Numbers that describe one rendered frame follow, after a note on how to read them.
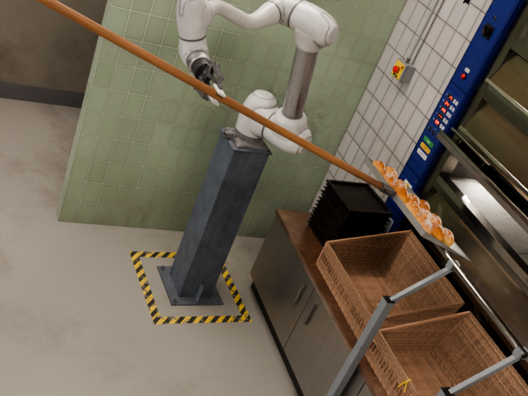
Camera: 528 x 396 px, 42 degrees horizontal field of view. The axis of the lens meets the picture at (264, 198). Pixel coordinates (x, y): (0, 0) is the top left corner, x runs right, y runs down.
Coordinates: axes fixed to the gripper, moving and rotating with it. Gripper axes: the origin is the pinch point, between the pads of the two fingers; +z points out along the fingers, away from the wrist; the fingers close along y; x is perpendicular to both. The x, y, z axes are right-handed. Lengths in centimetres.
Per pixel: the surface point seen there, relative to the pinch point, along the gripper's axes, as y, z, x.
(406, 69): -37, -90, -137
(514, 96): -62, -16, -132
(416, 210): -3, 13, -103
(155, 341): 140, -30, -77
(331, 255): 51, -22, -121
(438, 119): -30, -51, -142
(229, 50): 14, -126, -63
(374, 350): 59, 32, -126
